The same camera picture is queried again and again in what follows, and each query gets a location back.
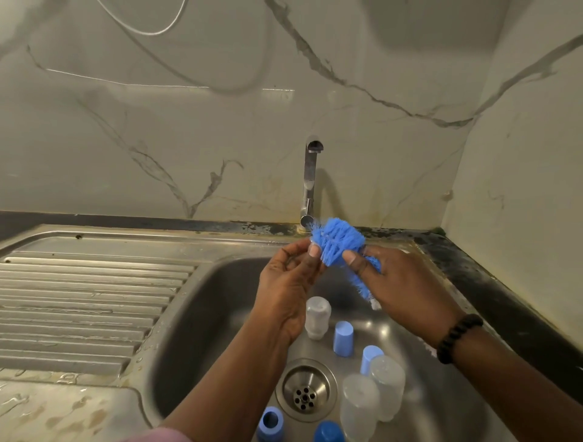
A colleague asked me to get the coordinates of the blue ring collar front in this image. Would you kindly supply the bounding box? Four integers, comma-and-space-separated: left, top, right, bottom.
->
257, 406, 286, 442

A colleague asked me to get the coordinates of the blue and white bottle brush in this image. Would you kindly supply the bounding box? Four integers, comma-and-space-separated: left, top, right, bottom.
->
310, 217, 384, 304

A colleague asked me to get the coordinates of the pink shirt sleeve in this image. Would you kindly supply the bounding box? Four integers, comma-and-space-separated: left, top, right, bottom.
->
123, 426, 194, 442

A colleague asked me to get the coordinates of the metal sink drain strainer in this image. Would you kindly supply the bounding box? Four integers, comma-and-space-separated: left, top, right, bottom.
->
276, 358, 339, 423

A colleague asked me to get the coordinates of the blue cylindrical bottle cap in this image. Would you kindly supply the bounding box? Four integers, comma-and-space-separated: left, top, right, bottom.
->
332, 319, 355, 358
360, 344, 386, 375

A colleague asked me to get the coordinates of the person's left forearm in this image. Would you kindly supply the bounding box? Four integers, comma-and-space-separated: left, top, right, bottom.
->
159, 319, 297, 442

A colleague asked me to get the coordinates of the chrome sink faucet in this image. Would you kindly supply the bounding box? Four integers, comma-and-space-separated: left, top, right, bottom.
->
299, 138, 326, 231

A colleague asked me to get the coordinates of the translucent bottle front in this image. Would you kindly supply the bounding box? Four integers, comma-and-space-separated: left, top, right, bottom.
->
339, 373, 381, 442

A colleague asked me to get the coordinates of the white cable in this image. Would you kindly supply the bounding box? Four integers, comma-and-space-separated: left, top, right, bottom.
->
95, 0, 189, 38

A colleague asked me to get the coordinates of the translucent bottle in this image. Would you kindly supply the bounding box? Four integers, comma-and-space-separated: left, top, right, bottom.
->
369, 355, 407, 423
339, 373, 381, 442

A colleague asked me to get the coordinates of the cartoon print baby bottle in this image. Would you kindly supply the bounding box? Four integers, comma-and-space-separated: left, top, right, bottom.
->
304, 296, 333, 342

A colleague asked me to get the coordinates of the person's right hand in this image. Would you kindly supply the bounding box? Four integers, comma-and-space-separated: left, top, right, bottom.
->
341, 244, 468, 347

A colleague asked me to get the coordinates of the dark blue dome cap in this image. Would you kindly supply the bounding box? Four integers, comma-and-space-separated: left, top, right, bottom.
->
313, 420, 346, 442

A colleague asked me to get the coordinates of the black bead bracelet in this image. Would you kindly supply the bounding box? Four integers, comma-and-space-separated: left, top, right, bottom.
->
436, 313, 486, 366

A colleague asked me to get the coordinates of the person's right forearm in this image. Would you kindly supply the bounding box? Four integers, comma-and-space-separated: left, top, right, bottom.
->
442, 323, 583, 442

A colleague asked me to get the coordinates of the person's left hand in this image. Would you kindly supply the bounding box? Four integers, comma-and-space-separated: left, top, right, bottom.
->
252, 237, 326, 345

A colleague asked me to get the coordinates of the stainless steel sink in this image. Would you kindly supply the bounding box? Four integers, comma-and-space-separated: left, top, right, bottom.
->
0, 224, 520, 442

